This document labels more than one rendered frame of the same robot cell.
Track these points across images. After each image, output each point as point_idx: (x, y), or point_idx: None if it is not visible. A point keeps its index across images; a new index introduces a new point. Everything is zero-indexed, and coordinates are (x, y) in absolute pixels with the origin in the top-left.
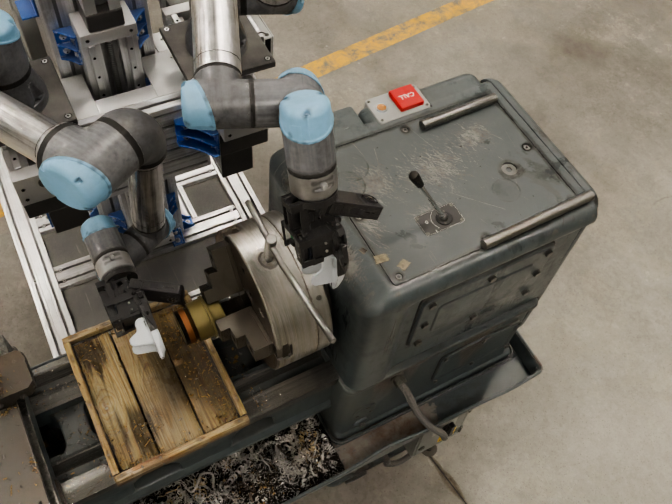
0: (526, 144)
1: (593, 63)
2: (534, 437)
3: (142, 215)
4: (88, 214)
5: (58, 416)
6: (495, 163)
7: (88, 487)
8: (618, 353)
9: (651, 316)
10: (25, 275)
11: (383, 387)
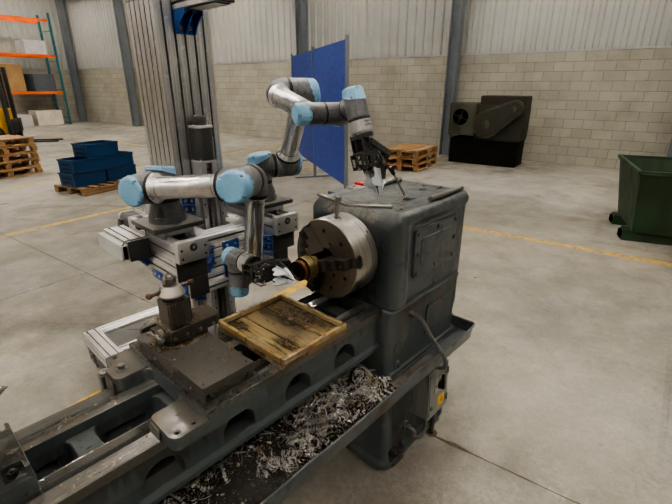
0: (423, 185)
1: None
2: (485, 409)
3: (253, 245)
4: (208, 285)
5: None
6: (415, 189)
7: (264, 375)
8: (500, 362)
9: (504, 344)
10: None
11: (404, 323)
